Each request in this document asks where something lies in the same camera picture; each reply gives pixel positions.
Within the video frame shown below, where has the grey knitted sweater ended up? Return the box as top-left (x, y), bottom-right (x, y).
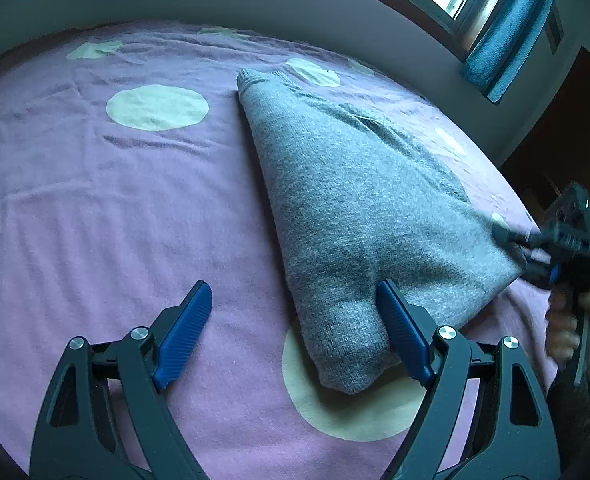
top-left (237, 67), bottom-right (530, 396)

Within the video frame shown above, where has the dark wooden door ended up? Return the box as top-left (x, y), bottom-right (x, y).
top-left (500, 46), bottom-right (590, 241)

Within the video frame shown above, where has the person's right hand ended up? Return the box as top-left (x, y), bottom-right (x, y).
top-left (545, 287), bottom-right (590, 363)

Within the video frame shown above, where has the purple blanket with cream dots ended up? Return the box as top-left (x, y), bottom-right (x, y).
top-left (0, 20), bottom-right (562, 480)

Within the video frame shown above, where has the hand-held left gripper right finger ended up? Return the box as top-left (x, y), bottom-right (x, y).
top-left (376, 279), bottom-right (562, 480)

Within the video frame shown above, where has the blue curtain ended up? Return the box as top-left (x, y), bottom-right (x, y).
top-left (461, 0), bottom-right (564, 104)

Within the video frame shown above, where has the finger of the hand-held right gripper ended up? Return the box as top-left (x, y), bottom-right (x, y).
top-left (491, 220), bottom-right (546, 250)
top-left (524, 252), bottom-right (562, 287)

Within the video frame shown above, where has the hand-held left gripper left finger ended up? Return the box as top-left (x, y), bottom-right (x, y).
top-left (29, 280), bottom-right (214, 480)

